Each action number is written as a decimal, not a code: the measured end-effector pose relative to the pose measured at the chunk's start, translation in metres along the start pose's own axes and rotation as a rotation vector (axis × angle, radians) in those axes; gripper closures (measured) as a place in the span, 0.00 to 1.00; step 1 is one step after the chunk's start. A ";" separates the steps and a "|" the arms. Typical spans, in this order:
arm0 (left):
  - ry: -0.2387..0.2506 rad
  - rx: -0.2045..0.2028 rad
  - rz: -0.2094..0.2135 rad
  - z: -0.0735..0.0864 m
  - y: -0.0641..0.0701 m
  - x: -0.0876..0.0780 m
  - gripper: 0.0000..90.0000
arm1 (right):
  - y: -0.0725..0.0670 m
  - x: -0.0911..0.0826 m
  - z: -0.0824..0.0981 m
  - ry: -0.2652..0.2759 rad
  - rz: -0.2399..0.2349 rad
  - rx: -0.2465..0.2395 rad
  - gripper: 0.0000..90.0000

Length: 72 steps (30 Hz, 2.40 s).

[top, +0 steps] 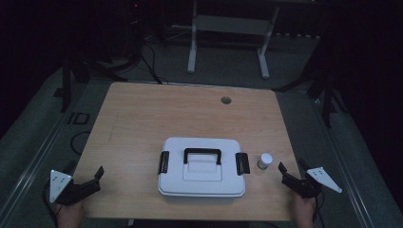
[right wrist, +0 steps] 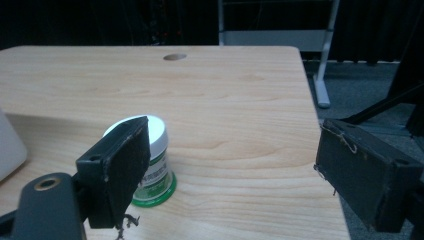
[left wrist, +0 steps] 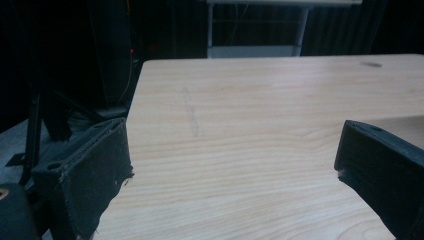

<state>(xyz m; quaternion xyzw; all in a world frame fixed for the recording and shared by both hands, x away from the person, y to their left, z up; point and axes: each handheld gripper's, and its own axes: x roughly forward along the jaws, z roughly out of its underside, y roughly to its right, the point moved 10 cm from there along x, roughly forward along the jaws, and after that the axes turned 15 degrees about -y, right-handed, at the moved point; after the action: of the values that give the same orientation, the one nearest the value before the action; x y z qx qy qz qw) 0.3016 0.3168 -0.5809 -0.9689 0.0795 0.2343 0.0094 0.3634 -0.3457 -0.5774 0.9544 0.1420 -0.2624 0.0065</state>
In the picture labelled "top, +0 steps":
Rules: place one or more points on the person's right hand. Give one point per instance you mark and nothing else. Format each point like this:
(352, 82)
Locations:
(304, 210)

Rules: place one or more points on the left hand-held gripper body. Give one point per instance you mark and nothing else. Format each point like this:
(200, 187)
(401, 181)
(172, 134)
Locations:
(60, 185)

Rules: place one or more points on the small jar with white cap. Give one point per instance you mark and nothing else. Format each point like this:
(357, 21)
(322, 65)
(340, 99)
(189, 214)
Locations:
(264, 160)

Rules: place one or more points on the black stand legs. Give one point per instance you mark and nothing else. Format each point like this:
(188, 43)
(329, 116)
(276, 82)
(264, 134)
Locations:
(328, 101)
(66, 85)

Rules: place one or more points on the white metal stand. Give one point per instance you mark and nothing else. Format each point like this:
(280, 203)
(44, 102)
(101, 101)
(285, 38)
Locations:
(231, 25)

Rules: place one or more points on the person's left hand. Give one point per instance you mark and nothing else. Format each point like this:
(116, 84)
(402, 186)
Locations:
(70, 215)

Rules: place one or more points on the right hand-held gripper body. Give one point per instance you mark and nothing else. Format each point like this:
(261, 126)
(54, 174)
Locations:
(323, 179)

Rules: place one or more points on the black rectangular floor bracket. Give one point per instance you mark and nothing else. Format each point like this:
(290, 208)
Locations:
(78, 118)

